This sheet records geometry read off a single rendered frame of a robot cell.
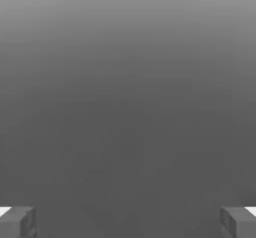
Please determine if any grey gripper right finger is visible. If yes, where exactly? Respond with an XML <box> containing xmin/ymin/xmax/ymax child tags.
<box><xmin>218</xmin><ymin>205</ymin><xmax>256</xmax><ymax>238</ymax></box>

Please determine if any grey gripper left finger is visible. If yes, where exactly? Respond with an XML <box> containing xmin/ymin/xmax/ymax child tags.
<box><xmin>0</xmin><ymin>205</ymin><xmax>38</xmax><ymax>238</ymax></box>

